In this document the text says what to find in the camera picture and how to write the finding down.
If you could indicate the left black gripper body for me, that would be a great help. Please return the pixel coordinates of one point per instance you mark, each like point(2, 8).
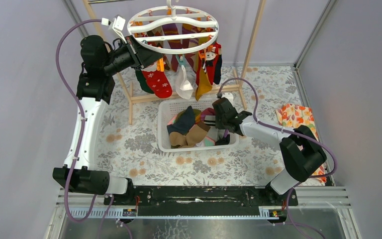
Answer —
point(134, 52)

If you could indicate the orange clothespin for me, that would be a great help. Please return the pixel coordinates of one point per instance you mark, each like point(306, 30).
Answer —
point(160, 65)

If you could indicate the dark green sock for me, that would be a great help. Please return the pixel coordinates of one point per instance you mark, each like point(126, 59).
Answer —
point(142, 81)

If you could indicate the teal clothespin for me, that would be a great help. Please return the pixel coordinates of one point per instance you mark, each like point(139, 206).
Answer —
point(180, 60)

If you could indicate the white round clip hanger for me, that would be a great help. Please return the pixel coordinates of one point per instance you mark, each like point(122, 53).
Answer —
point(152, 18)

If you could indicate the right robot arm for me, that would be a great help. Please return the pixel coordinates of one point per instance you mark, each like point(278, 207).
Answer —
point(301, 152)

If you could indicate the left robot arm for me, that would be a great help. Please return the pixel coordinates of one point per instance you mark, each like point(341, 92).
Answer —
point(94, 90)

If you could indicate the purple striped hanging sock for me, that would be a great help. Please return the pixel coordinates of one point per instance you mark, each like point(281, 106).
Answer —
point(170, 62)

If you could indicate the wooden drying rack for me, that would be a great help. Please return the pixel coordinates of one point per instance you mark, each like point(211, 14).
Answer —
point(171, 76)

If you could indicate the white hanging sock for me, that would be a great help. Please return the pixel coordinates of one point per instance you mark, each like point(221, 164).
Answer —
point(183, 86)

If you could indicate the white plastic basket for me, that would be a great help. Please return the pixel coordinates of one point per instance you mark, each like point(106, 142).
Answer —
point(170, 108)

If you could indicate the mustard hanging sock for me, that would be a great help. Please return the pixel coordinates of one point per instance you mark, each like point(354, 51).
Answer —
point(203, 84)

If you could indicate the navy sock in basket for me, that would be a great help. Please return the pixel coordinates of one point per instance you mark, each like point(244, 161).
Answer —
point(183, 123)

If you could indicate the floral table mat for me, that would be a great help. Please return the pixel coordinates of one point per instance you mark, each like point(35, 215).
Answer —
point(128, 145)

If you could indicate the brown sock in basket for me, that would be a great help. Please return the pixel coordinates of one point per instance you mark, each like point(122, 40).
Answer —
point(195, 135)

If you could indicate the floral folded cloth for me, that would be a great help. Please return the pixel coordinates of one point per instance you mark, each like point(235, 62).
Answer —
point(292, 115)

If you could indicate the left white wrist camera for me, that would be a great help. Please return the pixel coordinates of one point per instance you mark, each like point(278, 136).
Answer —
point(116, 26)

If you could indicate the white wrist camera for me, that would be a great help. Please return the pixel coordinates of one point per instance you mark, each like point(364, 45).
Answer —
point(116, 26)
point(229, 96)

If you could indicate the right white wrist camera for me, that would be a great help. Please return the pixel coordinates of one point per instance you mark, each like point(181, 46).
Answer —
point(229, 96)

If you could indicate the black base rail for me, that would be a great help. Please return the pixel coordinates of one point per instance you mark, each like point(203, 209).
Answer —
point(229, 201)

